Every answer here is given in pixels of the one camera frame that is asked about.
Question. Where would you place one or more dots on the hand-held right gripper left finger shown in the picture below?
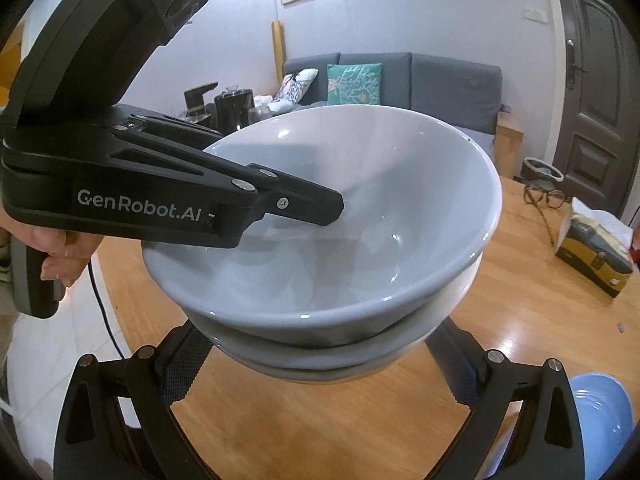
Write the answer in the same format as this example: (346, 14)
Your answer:
(182, 370)

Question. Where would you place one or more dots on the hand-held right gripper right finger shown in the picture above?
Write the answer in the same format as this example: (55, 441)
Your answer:
(460, 375)

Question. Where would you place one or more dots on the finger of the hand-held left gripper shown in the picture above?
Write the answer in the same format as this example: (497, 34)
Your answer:
(300, 200)
(170, 122)

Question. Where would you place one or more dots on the white bowl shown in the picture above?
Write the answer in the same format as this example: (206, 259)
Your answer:
(400, 185)

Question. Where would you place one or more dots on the large cream bowl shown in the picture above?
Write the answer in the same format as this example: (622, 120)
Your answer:
(300, 365)

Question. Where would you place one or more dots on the blue plate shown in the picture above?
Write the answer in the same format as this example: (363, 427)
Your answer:
(600, 410)

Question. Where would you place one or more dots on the person's left hand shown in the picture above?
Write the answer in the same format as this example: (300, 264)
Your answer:
(55, 245)

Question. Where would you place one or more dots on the black tea tray faucet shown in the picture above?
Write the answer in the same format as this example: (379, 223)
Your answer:
(200, 96)

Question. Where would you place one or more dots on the black kettle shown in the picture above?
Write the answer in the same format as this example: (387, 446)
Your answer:
(234, 110)

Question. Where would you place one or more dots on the clear glass cup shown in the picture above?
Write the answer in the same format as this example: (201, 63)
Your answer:
(259, 115)

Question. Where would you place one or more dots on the white patterned cushion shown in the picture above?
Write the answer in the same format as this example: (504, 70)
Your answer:
(297, 85)

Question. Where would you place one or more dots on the wooden stick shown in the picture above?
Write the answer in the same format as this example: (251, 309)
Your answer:
(277, 55)

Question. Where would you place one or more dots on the teal patterned cushion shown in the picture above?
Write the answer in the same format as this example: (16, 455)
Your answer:
(355, 85)

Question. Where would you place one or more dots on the tissue box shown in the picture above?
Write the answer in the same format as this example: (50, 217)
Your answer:
(590, 255)

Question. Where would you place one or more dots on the grey sofa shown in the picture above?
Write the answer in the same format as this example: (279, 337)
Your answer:
(450, 90)

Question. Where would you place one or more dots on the brown eyeglasses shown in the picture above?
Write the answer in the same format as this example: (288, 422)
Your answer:
(555, 199)

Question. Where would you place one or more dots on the dark grey door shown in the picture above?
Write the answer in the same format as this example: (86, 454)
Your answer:
(600, 110)

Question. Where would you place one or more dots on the white light switch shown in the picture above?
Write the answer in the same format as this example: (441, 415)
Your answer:
(535, 15)

